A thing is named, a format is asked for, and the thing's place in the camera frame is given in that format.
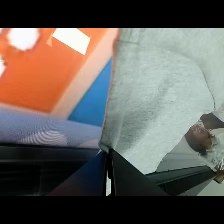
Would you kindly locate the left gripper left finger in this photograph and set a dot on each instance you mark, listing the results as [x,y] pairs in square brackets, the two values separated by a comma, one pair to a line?
[87,180]

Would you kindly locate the white long-sleeved shirt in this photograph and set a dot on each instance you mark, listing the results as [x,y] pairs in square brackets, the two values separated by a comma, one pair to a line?
[156,96]

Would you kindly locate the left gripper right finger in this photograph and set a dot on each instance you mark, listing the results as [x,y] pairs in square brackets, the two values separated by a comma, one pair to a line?
[133,180]

